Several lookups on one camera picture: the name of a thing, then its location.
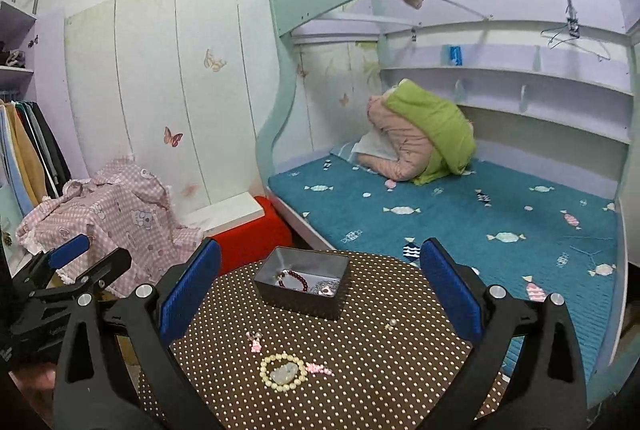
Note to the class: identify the white pillow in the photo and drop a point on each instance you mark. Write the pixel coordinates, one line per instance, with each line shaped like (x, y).
(372, 145)

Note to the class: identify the green blanket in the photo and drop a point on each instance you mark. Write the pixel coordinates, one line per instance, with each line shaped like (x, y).
(440, 125)

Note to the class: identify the small pearl earring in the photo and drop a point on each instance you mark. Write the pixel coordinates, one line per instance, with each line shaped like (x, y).
(392, 324)

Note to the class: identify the white wardrobe shelf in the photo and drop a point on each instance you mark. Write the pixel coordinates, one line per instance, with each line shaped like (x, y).
(17, 18)

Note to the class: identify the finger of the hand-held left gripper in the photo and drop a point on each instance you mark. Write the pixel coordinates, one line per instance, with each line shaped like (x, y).
(100, 271)
(70, 250)

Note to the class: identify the pink quilt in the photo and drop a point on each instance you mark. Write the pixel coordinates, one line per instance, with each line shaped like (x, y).
(402, 148)

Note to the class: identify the small blue box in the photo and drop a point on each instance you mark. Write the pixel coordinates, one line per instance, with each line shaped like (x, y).
(455, 55)

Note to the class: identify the beige butterfly wall sticker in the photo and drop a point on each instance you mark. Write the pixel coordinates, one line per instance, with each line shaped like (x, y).
(214, 60)

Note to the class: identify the black hanging garment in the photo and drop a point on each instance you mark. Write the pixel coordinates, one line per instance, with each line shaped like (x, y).
(52, 150)

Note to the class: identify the red stool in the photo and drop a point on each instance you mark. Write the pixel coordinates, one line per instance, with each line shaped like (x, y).
(250, 240)

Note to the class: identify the light blue hanging garment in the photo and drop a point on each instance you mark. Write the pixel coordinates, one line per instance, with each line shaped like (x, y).
(12, 160)

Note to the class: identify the small butterfly wall sticker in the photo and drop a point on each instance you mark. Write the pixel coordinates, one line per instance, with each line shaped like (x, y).
(344, 99)

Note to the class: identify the brown polka dot tablecloth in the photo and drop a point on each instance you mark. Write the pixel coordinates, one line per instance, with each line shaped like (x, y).
(360, 370)

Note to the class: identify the pink bear print cloth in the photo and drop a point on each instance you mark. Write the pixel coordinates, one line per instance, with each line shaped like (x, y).
(115, 215)

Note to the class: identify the pink bow hair clip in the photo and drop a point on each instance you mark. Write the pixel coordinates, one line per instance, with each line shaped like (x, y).
(255, 340)

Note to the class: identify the white board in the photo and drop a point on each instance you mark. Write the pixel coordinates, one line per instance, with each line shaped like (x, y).
(225, 212)

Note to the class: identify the dark metal jewelry box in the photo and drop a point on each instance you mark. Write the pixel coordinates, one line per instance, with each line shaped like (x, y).
(320, 305)

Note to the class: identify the white wall shelf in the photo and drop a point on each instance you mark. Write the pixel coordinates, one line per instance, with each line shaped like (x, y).
(550, 83)

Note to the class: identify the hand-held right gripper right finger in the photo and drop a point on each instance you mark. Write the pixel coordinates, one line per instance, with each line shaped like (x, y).
(450, 292)

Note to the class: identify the tan hanging garment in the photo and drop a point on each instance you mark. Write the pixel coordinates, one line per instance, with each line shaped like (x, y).
(27, 150)

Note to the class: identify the pink striped hair clip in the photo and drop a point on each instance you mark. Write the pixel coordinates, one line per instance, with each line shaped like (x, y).
(318, 368)

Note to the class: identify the blue candy print bedsheet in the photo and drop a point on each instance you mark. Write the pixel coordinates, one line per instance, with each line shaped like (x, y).
(450, 215)

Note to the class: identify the pink butterfly wall sticker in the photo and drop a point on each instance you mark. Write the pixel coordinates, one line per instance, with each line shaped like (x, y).
(173, 136)

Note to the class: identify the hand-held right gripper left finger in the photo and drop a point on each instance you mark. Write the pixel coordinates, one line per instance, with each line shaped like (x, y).
(192, 292)

